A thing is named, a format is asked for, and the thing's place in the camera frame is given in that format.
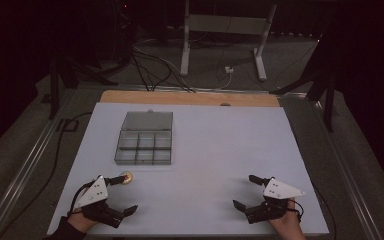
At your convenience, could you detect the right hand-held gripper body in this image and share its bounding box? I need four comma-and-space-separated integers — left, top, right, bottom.
245, 177, 307, 225

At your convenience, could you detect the grey metal stand frame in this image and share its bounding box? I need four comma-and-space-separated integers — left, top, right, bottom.
179, 0, 279, 83

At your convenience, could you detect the person's dark left sleeve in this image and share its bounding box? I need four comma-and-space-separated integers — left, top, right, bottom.
43, 215, 88, 240

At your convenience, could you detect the person's left hand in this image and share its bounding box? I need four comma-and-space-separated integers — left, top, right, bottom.
67, 209, 98, 233

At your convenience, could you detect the left hand-held gripper cable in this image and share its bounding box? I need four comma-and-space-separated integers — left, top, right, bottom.
67, 180, 96, 216

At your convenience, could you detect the clear plastic compartment box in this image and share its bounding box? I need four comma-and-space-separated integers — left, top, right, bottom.
114, 110, 174, 166

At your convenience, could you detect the hand-held gripper cable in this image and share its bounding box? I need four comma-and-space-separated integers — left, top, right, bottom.
67, 180, 96, 216
288, 199, 305, 224

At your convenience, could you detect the black tripod stand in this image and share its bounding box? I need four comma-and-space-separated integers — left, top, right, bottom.
269, 33, 337, 133
48, 39, 119, 121

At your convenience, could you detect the bundle of black floor cables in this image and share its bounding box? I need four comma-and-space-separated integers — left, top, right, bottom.
131, 44, 198, 94

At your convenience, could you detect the aluminium floor rail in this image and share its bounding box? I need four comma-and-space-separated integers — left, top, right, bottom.
313, 99, 384, 240
0, 87, 78, 240

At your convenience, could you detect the person's right hand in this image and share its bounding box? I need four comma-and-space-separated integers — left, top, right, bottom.
267, 197, 307, 240

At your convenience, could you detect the right hand-held gripper cable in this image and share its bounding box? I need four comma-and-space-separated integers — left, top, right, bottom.
288, 199, 305, 224

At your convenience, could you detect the long black floor cable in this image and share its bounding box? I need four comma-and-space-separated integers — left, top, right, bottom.
0, 111, 94, 240

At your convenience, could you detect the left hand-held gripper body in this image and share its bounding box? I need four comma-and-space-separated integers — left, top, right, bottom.
74, 175, 126, 230

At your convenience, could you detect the small round gold object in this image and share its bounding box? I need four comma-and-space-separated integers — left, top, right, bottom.
119, 170, 134, 185

